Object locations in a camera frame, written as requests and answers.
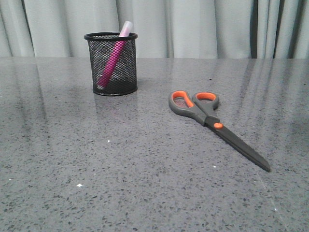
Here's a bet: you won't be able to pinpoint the grey orange scissors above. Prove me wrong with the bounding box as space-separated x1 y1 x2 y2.
169 90 271 172

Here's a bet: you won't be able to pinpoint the pink highlighter pen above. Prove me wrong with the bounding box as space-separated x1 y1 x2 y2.
98 21 133 87

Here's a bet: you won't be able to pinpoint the black mesh pen cup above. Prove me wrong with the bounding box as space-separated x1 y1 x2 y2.
84 32 138 96

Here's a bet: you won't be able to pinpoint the pale grey curtain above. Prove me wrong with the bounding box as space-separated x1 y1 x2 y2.
0 0 309 58

